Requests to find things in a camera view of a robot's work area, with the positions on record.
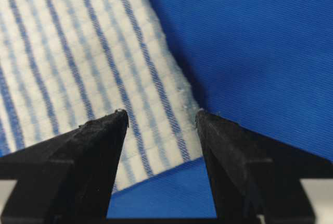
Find blue table cloth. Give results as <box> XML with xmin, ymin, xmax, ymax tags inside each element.
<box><xmin>107</xmin><ymin>0</ymin><xmax>332</xmax><ymax>218</ymax></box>

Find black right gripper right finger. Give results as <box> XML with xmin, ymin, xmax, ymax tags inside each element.
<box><xmin>195</xmin><ymin>109</ymin><xmax>332</xmax><ymax>223</ymax></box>

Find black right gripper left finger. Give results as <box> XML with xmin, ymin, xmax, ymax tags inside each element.
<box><xmin>1</xmin><ymin>109</ymin><xmax>129</xmax><ymax>223</ymax></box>

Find blue striped white towel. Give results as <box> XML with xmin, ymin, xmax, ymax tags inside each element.
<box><xmin>1</xmin><ymin>0</ymin><xmax>202</xmax><ymax>191</ymax></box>

